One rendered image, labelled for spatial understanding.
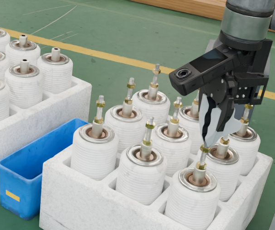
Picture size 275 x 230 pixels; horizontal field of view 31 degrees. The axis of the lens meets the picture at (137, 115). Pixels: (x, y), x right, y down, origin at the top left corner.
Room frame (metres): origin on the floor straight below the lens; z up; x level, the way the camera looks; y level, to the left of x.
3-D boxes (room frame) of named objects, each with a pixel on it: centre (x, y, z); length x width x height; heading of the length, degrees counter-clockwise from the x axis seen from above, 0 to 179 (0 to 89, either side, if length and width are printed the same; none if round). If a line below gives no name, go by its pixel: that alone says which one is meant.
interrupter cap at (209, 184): (0.77, -0.13, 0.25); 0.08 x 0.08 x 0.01
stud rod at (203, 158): (0.77, -0.13, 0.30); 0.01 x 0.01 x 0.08
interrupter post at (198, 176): (0.77, -0.13, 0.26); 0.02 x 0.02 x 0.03
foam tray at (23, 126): (1.17, 0.40, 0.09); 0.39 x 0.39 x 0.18; 62
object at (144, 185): (0.83, -0.03, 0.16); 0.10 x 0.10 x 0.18
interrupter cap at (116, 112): (0.99, 0.02, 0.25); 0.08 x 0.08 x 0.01
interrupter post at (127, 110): (0.99, 0.02, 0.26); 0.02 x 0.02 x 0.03
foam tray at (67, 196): (0.93, -0.08, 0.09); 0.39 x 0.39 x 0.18; 63
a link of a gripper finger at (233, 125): (0.77, -0.16, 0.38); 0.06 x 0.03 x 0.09; 116
